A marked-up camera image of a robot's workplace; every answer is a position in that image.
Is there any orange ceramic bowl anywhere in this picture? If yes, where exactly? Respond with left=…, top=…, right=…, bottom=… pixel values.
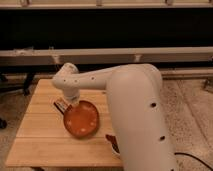
left=63, top=100, right=99, bottom=139

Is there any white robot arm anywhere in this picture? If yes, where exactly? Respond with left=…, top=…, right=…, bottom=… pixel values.
left=52, top=63, right=178, bottom=171

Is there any dark brown striped object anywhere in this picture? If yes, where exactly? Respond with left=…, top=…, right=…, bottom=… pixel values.
left=54, top=99, right=68, bottom=114

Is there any wooden table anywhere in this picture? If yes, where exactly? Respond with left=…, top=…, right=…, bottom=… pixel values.
left=6, top=79, right=121, bottom=167

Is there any white cup with dark contents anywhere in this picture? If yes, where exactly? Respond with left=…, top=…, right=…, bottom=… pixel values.
left=105, top=134, right=120, bottom=158

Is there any black chair base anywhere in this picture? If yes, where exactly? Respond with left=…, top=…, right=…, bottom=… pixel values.
left=0, top=73, right=35, bottom=96

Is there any grey metal rail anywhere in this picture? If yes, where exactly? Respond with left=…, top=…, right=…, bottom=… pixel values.
left=0, top=46, right=213, bottom=66

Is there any black cable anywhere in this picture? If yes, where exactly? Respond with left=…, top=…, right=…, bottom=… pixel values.
left=174, top=152, right=213, bottom=171

